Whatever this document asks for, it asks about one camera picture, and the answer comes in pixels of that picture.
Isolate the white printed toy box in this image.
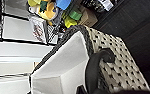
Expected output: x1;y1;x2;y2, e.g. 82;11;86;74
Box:
28;14;49;44

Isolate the brown cardboard box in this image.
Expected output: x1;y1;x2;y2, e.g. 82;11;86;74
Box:
78;4;99;28

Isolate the small green pack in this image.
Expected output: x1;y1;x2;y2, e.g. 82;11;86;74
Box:
69;9;83;21

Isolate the yellow plush toy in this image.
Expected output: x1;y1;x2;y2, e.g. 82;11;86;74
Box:
27;0;59;21

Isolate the small blue cup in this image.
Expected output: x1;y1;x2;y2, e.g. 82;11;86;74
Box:
55;0;72;10

